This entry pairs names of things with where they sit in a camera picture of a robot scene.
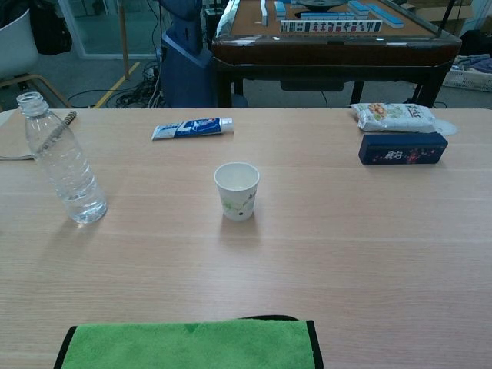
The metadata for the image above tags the brown mahjong table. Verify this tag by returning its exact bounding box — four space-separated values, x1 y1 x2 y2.
211 0 463 108

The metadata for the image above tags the white chair with wooden legs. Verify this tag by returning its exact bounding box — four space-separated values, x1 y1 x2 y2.
0 7 72 112

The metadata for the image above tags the blue white toothpaste tube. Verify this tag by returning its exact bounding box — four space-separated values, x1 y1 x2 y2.
151 117 234 141

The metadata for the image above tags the black cable bundle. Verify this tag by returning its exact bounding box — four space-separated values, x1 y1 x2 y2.
68 63 166 109

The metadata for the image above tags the transparent plastic water bottle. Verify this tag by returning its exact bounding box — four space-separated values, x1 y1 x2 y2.
15 91 109 225

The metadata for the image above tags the green microfibre cloth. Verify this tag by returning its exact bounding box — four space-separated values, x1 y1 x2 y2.
53 314 326 369

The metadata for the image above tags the black bag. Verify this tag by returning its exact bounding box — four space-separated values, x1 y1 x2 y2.
28 0 73 56

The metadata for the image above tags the brown spiral notebook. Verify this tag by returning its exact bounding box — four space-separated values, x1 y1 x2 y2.
0 109 78 161

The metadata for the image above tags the mahjong tile row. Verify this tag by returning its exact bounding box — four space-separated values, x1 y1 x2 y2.
280 18 384 34

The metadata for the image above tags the wooden post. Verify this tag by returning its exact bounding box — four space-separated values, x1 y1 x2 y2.
117 0 131 81

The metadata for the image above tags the white paper cup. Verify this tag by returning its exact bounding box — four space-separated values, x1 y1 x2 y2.
214 161 261 222

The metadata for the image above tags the dark blue rectangular box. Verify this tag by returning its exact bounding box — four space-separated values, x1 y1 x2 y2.
357 131 449 165

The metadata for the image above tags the white round disc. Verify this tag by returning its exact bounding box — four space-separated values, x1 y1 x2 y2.
432 118 459 136

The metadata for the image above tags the white snack bag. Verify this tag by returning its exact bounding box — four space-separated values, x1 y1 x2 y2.
349 102 439 134

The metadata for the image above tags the blue machine base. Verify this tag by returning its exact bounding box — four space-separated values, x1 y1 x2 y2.
159 0 216 108

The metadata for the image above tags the white plastic basket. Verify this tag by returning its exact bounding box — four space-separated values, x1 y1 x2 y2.
441 63 492 92

